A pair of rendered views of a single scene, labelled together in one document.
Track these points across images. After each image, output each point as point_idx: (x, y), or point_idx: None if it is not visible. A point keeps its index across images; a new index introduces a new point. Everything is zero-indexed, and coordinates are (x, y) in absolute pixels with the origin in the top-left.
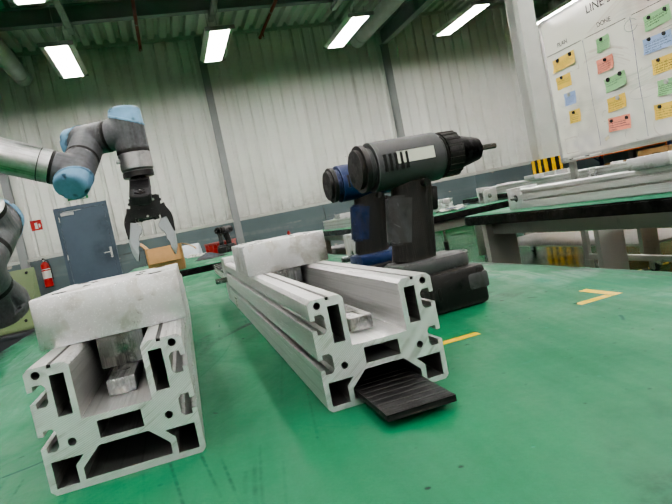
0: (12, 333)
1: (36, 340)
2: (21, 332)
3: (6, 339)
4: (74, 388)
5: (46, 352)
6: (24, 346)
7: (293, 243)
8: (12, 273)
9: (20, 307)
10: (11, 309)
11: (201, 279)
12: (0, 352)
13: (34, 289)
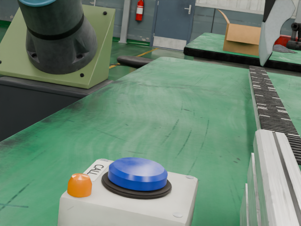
0: (62, 84)
1: (65, 133)
2: (70, 89)
3: (51, 91)
4: None
5: (39, 222)
6: (40, 144)
7: None
8: (90, 8)
9: (81, 56)
10: (70, 55)
11: (293, 91)
12: (40, 104)
13: (105, 37)
